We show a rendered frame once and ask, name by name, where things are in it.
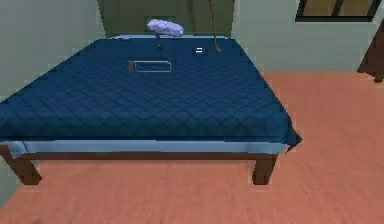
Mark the blue quilted bed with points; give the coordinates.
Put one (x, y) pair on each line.
(150, 106)

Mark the dark framed window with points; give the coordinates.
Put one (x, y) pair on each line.
(336, 9)

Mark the dark brown wooden furniture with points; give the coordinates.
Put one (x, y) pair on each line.
(374, 56)

